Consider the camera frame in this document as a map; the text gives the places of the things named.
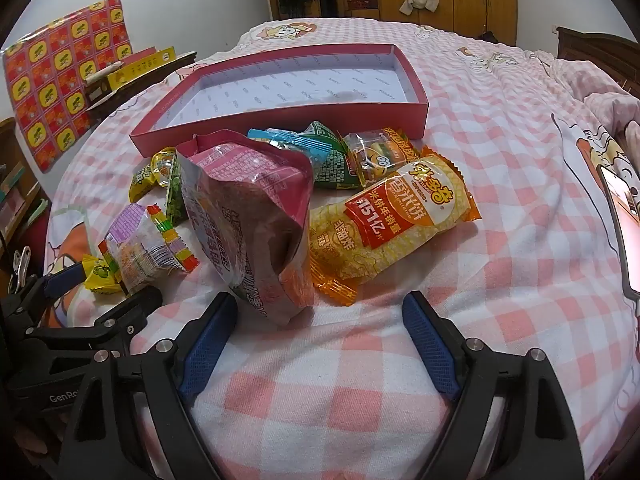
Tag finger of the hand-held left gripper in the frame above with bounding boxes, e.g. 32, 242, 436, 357
30, 261, 87, 306
92, 286, 164, 356

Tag yellow rice cracker packet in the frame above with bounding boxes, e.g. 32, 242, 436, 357
307, 147, 483, 308

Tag green foil snack packet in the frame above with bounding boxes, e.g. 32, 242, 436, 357
300, 120, 362, 191

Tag red yellow patterned box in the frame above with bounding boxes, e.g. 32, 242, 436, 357
2, 0, 136, 173

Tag small yellow candy packet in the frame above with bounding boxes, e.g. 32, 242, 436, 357
82, 254, 123, 295

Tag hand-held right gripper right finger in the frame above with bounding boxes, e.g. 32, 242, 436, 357
401, 290, 586, 480

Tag paper roll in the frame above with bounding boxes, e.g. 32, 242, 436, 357
86, 59, 124, 86

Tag pink checked bed sheet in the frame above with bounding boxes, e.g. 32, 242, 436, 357
42, 17, 640, 480

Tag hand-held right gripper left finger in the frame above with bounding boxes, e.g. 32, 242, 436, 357
60, 291, 241, 480

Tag green pea snack packet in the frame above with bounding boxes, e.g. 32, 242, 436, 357
164, 157, 189, 226

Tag pink stand-up snack pouch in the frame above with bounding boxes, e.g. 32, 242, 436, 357
175, 129, 317, 328

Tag yellow green candy packet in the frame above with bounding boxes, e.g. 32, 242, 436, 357
150, 146, 179, 186
129, 160, 168, 203

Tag smartphone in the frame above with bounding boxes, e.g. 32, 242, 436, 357
597, 164, 640, 301

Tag orange snack packet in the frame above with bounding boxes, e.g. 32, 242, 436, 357
380, 126, 436, 166

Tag dark wooden headboard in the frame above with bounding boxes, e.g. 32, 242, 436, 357
555, 26, 640, 96

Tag pink quilt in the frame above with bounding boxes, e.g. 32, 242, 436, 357
565, 60, 640, 161

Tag orange jelly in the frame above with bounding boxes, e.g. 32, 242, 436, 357
342, 130, 396, 186

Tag long yellow box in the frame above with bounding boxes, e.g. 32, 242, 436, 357
107, 46, 177, 93

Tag light blue snack packet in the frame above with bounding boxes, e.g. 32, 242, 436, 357
247, 127, 333, 166

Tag red-rimmed white tray box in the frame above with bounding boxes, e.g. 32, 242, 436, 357
129, 43, 430, 158

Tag metal spring clip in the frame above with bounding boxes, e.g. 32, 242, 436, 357
7, 246, 31, 296

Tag clear gummy candy packet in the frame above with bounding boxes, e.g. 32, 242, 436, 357
97, 202, 201, 296

